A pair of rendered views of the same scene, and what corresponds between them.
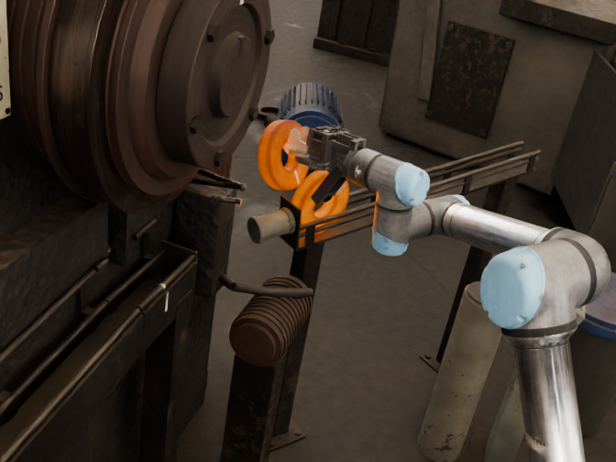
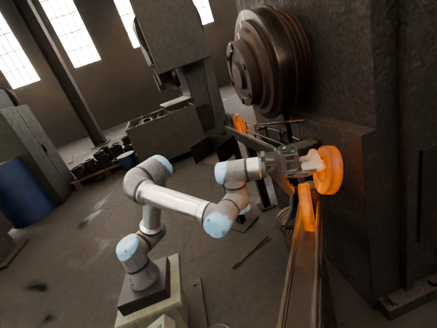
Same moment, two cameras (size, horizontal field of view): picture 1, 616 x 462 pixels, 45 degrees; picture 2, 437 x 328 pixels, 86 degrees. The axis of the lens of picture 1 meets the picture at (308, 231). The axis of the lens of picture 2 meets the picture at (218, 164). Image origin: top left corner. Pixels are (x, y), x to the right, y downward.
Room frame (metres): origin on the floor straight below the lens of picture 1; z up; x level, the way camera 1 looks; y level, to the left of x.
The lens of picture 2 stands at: (2.00, -0.44, 1.21)
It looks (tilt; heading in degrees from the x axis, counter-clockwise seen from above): 23 degrees down; 160
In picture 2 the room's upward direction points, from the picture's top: 19 degrees counter-clockwise
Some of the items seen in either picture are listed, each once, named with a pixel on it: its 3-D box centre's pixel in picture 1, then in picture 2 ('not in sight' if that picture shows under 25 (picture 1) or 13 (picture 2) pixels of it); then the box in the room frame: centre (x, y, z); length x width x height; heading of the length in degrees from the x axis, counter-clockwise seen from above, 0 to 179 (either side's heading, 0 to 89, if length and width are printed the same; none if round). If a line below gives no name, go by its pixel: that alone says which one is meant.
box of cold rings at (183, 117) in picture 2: not in sight; (167, 134); (-1.76, 0.30, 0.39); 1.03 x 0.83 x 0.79; 79
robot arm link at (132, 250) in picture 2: not in sight; (132, 251); (0.92, -0.61, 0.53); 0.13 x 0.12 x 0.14; 124
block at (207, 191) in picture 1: (201, 236); (309, 167); (1.30, 0.21, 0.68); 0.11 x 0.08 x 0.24; 75
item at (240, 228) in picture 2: not in sight; (226, 184); (0.52, 0.12, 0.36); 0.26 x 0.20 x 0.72; 20
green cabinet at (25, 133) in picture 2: not in sight; (32, 158); (-2.43, -1.64, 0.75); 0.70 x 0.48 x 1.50; 165
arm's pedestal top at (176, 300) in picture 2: not in sight; (151, 287); (0.93, -0.62, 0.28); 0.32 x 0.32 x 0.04; 73
